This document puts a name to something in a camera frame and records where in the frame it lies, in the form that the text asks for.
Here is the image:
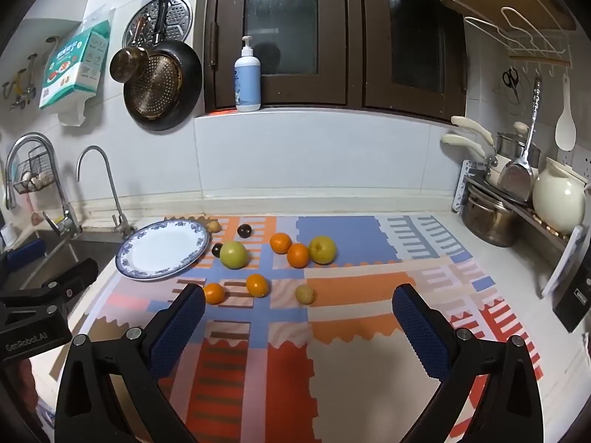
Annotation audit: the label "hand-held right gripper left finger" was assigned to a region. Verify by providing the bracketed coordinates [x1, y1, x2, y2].
[54, 283, 207, 443]

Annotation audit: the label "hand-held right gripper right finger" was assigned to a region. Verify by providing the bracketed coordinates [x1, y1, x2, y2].
[392, 284, 546, 443]

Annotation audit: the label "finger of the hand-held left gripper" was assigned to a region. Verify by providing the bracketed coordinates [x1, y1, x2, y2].
[0, 239, 47, 278]
[0, 258, 99, 315]

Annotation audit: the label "blue rimmed white plate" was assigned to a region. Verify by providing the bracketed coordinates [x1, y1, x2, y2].
[115, 220, 211, 282]

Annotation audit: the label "green apple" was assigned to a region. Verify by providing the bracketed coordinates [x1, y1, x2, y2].
[219, 241, 250, 270]

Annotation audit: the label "yellow apple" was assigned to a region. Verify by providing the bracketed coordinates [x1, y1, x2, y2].
[308, 236, 338, 265]

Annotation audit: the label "stainless steel sink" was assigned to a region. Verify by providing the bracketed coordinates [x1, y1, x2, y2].
[0, 228, 125, 296]

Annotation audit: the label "colourful patterned foam mat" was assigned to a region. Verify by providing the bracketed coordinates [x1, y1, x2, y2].
[48, 214, 546, 443]

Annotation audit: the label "tall chrome spring faucet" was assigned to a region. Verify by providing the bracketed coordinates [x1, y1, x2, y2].
[4, 133, 84, 237]

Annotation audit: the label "thin chrome gooseneck faucet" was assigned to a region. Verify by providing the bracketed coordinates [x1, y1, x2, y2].
[76, 146, 137, 237]

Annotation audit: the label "stainless steel pot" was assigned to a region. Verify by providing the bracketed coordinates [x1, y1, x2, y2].
[462, 189, 522, 247]

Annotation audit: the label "steel pots on rack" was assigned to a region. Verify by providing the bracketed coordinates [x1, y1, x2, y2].
[464, 175, 573, 241]

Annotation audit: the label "metal spatula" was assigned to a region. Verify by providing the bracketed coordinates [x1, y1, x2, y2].
[499, 76, 542, 201]

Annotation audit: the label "cream ceramic jug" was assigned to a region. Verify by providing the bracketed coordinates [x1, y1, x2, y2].
[532, 157, 587, 235]

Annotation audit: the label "teal bag dispenser box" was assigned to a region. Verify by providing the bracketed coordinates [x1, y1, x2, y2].
[39, 21, 112, 126]

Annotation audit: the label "glass lidded pot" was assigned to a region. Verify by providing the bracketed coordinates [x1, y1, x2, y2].
[496, 122, 542, 169]

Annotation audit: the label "small brass saucepan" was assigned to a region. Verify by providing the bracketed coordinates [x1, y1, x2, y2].
[109, 47, 149, 84]

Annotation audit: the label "black frying pan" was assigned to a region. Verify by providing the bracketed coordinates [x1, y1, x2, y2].
[123, 39, 204, 131]

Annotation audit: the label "white rice paddle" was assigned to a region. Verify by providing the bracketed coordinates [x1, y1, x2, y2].
[555, 74, 577, 152]

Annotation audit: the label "white blue pump bottle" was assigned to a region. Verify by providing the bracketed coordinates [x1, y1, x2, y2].
[234, 36, 262, 112]

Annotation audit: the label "black scissors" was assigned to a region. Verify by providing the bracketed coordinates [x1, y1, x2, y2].
[502, 68, 520, 102]

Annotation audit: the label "round metal steamer tray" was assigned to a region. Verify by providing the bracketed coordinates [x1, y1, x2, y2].
[122, 0, 192, 49]

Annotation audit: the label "black wire basket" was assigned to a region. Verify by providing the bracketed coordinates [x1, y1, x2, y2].
[13, 148, 58, 195]

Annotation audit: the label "metal wall hook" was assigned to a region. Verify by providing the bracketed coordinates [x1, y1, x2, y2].
[2, 53, 38, 111]

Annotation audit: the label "white wall outlet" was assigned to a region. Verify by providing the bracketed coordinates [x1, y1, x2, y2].
[556, 145, 591, 181]

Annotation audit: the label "dark brown window frame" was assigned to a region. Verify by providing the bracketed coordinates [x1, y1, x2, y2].
[203, 0, 468, 124]

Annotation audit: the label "white wire rack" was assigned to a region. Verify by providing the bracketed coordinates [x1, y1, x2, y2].
[464, 7, 573, 68]

